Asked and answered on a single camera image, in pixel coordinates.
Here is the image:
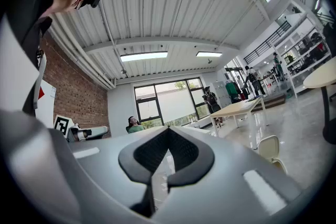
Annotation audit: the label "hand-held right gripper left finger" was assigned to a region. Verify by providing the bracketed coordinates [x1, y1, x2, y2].
[68, 125, 169, 218]

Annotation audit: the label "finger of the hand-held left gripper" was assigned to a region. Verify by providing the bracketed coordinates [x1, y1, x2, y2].
[83, 125, 109, 140]

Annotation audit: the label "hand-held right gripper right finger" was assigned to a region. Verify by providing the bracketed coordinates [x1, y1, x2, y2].
[155, 125, 302, 220]

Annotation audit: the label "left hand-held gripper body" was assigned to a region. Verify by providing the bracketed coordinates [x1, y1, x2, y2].
[54, 114, 92, 143]

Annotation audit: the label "white trash bin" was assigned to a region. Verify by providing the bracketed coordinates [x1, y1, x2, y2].
[258, 134, 289, 174]

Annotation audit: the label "white board with red diamond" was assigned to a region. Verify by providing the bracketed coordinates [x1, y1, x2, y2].
[35, 79, 57, 129]

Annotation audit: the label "long beige table white legs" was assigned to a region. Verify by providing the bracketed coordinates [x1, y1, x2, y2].
[209, 96, 269, 151]

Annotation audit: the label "white ceiling pipes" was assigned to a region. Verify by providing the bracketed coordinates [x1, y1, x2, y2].
[48, 13, 118, 90]

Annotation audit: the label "large black-framed window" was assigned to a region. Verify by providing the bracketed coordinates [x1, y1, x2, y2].
[133, 77, 211, 127]

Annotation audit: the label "white lockers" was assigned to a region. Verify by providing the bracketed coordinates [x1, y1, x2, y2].
[211, 80, 232, 110]

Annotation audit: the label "green clothes on rack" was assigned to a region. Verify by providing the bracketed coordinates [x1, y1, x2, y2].
[225, 80, 242, 103]

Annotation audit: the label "dark low platform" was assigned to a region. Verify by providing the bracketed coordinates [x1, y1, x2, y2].
[251, 93, 287, 113]

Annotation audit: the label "person's black shirt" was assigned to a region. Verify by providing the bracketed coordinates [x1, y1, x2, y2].
[1, 0, 56, 116]

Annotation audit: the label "black balcony railing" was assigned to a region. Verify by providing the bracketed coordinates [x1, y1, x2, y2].
[243, 20, 292, 65]

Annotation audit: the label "round beige wooden table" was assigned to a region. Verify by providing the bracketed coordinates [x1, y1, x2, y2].
[302, 56, 336, 145]

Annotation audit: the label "grey backpack strap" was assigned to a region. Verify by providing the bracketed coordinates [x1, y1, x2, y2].
[31, 52, 47, 110]

